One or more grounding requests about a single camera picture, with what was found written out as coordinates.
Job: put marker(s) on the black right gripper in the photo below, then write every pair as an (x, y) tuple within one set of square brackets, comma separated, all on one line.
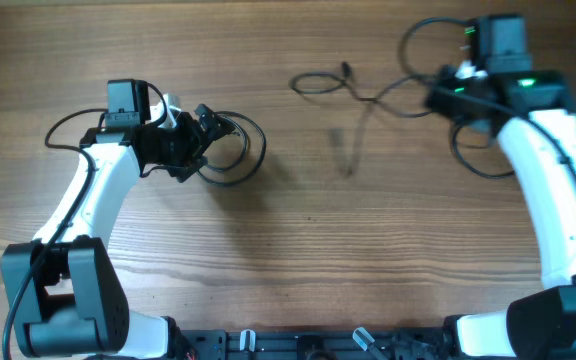
[(441, 96)]

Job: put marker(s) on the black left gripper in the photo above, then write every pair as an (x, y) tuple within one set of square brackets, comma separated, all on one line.
[(194, 138)]

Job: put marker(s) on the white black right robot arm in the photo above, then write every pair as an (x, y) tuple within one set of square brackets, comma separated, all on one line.
[(532, 116)]

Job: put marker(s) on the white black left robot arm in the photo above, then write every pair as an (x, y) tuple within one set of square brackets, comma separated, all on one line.
[(65, 298)]

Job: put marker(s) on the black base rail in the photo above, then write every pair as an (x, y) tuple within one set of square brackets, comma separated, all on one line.
[(398, 344)]

